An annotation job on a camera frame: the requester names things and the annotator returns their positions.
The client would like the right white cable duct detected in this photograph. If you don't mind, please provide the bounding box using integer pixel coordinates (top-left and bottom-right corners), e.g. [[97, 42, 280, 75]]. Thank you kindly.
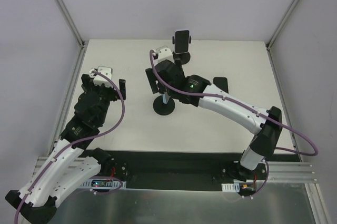
[[221, 180, 256, 193]]

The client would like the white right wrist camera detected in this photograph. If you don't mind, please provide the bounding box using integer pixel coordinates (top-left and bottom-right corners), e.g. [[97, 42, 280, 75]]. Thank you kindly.
[[154, 46, 174, 65]]

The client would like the right aluminium frame rail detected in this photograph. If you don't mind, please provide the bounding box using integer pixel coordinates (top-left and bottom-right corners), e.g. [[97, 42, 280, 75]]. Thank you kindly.
[[266, 0, 318, 184]]

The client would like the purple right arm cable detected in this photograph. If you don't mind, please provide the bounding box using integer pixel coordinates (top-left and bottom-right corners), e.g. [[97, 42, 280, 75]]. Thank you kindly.
[[149, 49, 319, 156]]

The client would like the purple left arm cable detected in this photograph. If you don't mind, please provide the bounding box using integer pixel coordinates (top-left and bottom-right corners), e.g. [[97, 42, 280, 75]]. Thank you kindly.
[[13, 70, 126, 224]]

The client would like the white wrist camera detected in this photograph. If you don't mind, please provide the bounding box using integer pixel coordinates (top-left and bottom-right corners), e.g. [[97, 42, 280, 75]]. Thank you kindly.
[[154, 46, 174, 65], [89, 66, 113, 87]]

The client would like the left aluminium frame rail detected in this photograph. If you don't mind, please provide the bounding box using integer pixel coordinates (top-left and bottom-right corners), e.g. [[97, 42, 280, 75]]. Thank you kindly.
[[15, 0, 89, 224]]

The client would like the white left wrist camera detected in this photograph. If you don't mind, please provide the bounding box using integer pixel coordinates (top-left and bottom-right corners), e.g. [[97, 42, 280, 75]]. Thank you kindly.
[[89, 66, 113, 87]]

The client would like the blue case smartphone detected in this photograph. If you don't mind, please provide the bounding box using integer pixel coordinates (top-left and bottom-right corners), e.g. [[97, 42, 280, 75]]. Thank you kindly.
[[162, 92, 170, 104]]

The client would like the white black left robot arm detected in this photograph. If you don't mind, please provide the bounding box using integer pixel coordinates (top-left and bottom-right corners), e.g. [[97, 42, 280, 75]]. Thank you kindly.
[[5, 70, 126, 223]]

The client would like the left white cable duct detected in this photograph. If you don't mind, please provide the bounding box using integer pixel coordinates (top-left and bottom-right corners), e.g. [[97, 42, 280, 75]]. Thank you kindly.
[[78, 179, 126, 190]]

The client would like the lilac case smartphone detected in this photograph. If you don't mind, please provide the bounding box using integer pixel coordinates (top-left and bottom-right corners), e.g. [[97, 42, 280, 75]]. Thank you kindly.
[[174, 30, 190, 54]]

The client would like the aluminium frame rail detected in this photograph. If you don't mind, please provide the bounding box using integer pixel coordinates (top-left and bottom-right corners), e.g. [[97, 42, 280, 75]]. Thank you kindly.
[[15, 0, 89, 224], [266, 0, 318, 184]]

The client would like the black smartphone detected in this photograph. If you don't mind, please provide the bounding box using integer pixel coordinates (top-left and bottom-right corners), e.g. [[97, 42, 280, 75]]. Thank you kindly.
[[213, 77, 229, 93]]

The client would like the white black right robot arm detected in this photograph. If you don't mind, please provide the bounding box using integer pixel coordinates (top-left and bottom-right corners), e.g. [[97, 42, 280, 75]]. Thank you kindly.
[[145, 60, 282, 181]]

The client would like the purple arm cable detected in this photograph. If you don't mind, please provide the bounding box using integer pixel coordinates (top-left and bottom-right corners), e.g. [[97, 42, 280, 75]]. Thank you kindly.
[[13, 70, 126, 224], [149, 49, 319, 156]]

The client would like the black round base phone stand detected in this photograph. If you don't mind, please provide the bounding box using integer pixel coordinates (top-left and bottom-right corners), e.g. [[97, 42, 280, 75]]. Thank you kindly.
[[153, 94, 175, 116]]

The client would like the white cable duct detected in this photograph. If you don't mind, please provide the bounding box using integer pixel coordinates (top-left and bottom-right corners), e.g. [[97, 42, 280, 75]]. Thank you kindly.
[[221, 180, 256, 193], [78, 179, 126, 190]]

